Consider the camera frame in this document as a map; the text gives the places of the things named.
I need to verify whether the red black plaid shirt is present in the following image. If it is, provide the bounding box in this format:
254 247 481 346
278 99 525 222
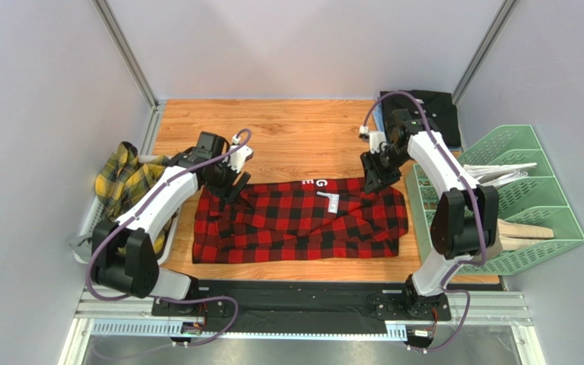
192 177 408 264

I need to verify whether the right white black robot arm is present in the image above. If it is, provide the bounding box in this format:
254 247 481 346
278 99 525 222
359 110 499 319

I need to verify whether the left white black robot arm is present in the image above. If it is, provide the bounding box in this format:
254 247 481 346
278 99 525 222
86 129 253 303

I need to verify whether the white paper stack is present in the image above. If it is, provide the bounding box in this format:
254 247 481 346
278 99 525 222
463 162 538 189

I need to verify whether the folded blue shirt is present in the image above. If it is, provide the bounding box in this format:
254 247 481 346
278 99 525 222
373 97 462 153

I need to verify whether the folded black shirt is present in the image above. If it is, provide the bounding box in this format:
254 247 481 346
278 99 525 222
379 90 462 148

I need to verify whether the yellow plaid shirt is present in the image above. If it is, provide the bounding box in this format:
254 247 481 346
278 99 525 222
94 141 179 254

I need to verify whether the white plastic basket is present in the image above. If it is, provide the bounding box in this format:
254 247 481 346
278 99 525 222
73 154 182 268

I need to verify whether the wooden block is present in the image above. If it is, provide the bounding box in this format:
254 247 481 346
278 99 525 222
497 220 555 251

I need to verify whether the grey shirt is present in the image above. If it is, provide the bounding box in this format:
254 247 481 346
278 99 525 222
68 233 93 265

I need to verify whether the green file organizer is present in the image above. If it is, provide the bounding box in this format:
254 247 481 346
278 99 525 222
405 125 584 276

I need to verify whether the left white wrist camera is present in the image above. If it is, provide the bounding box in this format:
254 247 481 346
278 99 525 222
223 129 254 173

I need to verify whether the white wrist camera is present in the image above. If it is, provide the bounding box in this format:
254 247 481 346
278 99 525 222
359 125 387 154
223 129 254 173

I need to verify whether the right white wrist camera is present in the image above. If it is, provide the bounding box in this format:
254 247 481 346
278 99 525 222
359 125 387 154

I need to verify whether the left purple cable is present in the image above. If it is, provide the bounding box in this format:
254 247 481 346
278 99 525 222
85 128 252 361

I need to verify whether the purple cable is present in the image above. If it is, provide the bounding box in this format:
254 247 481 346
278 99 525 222
85 128 252 361
363 90 489 354

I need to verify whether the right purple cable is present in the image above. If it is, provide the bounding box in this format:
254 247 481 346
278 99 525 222
363 90 489 354

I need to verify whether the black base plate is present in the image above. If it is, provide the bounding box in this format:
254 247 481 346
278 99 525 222
102 273 506 335

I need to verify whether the right aluminium corner post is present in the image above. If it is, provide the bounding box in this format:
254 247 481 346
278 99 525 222
452 0 520 105

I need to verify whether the aluminium corner post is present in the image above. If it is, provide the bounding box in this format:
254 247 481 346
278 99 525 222
452 0 520 105
92 0 159 110

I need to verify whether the aluminium rail frame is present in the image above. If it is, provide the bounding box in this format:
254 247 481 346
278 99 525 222
59 281 545 364

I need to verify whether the left aluminium corner post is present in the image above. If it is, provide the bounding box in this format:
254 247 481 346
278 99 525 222
92 0 159 110

